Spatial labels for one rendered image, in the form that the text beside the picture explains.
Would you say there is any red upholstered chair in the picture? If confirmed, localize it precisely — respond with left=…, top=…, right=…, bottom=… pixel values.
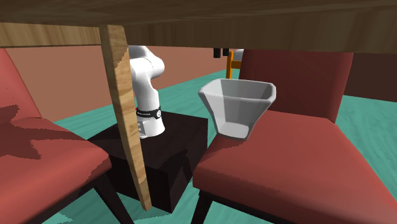
left=190, top=48, right=397, bottom=224
left=0, top=48, right=135, bottom=224

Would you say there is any white angular bowl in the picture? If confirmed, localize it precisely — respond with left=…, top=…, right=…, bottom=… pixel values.
left=197, top=78, right=277, bottom=142

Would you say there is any wooden table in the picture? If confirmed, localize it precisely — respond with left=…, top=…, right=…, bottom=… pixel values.
left=0, top=0, right=397, bottom=213

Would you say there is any dark robot stand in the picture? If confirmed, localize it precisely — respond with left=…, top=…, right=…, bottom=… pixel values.
left=88, top=109, right=209, bottom=214

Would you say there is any orange wooden frame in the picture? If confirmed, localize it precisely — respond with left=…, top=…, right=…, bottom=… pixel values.
left=225, top=50, right=242, bottom=80

